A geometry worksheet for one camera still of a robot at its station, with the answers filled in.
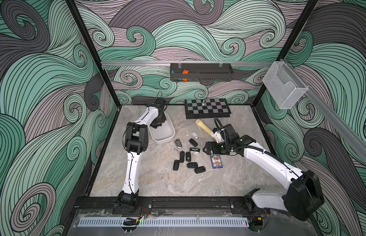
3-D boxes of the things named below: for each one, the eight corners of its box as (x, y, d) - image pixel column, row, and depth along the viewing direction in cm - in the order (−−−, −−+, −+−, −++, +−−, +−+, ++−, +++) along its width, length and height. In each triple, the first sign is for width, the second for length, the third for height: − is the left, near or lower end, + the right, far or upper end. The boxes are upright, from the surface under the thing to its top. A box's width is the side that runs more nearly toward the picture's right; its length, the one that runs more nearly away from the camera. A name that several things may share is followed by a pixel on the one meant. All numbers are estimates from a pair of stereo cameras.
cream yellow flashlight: (210, 136, 102) (211, 133, 100) (195, 123, 110) (195, 120, 107) (213, 133, 104) (214, 130, 101) (198, 120, 111) (198, 118, 109)
